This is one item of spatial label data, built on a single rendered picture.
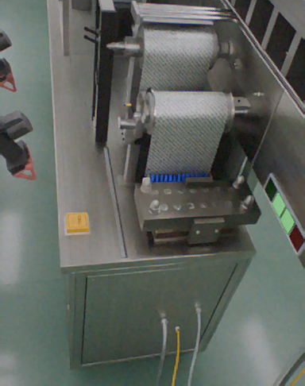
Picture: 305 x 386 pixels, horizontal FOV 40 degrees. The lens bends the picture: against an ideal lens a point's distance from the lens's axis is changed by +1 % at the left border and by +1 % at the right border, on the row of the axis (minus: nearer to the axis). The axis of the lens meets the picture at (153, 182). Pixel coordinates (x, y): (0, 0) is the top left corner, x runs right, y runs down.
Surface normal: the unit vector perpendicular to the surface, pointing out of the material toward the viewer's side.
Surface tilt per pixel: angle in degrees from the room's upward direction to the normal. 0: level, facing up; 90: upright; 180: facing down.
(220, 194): 0
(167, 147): 90
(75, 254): 0
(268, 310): 0
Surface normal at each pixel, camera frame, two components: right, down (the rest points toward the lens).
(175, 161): 0.19, 0.71
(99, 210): 0.14, -0.70
